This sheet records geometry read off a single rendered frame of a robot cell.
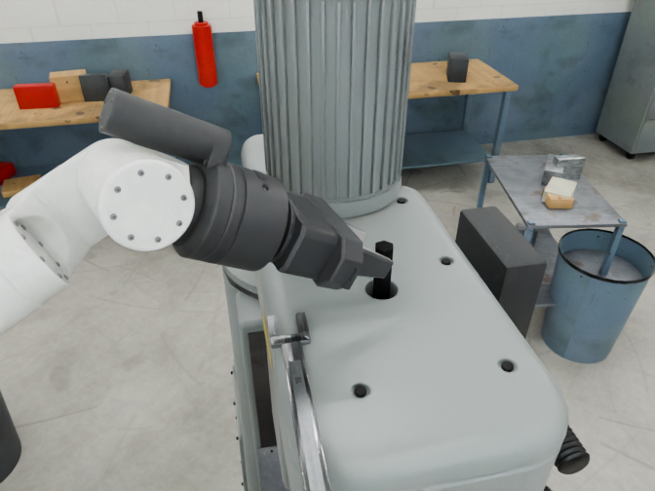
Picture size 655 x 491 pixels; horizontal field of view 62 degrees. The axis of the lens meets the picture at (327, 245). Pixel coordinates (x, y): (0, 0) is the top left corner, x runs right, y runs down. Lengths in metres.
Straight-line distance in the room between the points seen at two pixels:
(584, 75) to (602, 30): 0.42
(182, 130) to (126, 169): 0.07
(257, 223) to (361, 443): 0.20
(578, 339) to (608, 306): 0.28
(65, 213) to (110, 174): 0.11
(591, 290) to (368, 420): 2.62
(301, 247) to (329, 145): 0.24
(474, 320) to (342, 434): 0.20
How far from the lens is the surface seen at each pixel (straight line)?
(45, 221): 0.47
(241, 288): 1.19
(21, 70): 5.03
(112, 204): 0.39
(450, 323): 0.58
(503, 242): 1.03
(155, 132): 0.43
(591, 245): 3.42
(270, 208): 0.45
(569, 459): 0.62
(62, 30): 4.88
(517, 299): 1.02
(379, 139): 0.70
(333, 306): 0.59
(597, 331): 3.24
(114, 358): 3.36
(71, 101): 4.50
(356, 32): 0.64
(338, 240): 0.49
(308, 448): 0.46
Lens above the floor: 2.28
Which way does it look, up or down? 35 degrees down
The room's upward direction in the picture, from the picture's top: straight up
